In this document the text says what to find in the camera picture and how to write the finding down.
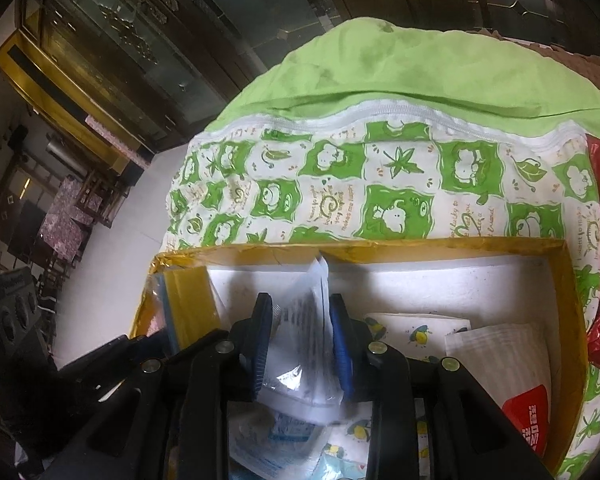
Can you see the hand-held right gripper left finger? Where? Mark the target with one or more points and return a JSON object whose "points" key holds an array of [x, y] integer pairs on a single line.
{"points": [[260, 345]]}

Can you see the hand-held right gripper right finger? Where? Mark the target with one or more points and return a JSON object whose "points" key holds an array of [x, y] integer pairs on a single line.
{"points": [[341, 345]]}

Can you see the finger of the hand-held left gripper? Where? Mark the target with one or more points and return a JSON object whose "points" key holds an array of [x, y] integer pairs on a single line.
{"points": [[105, 360]]}

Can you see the small white printed packet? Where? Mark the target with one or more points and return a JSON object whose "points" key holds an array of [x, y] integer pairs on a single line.
{"points": [[300, 330]]}

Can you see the bagged yellow sponge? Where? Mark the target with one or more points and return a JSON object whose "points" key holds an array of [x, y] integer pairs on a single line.
{"points": [[190, 305]]}

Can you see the white desiccant packet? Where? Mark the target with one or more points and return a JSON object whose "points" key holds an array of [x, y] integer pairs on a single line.
{"points": [[275, 440]]}

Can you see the yellow foam box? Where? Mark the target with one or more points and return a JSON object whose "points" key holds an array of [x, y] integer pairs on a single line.
{"points": [[430, 280]]}

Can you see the pink marble table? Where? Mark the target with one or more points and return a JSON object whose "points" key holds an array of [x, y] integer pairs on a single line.
{"points": [[67, 220]]}

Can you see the white striped red label packet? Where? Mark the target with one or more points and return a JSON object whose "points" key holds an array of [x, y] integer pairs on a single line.
{"points": [[500, 360]]}

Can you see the green printed quilt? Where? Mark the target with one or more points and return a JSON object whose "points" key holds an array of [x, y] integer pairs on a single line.
{"points": [[380, 170]]}

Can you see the gold framed cabinet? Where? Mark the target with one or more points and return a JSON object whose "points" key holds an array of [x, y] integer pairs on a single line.
{"points": [[60, 95]]}

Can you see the wooden glass-door cabinet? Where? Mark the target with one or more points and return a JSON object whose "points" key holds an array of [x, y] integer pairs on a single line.
{"points": [[170, 35]]}

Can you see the wooden glass door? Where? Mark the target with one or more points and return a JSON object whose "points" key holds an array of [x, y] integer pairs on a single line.
{"points": [[530, 0]]}

